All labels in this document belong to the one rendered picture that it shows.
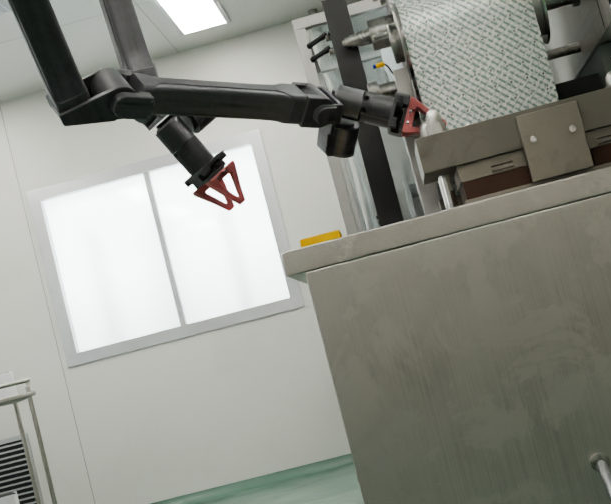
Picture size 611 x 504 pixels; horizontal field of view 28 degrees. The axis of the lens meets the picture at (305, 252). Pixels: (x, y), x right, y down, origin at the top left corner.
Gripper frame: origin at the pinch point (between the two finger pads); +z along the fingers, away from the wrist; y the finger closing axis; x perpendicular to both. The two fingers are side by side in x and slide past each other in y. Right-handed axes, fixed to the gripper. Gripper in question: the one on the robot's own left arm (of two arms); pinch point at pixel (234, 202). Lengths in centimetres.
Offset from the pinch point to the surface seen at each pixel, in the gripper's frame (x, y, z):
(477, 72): -38, -35, 10
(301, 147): -267, 482, 43
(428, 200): -20.9, -20.5, 22.7
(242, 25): -286, 471, -39
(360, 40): -45.4, 0.6, -6.6
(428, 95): -29.5, -29.9, 7.4
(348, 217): -52, 71, 29
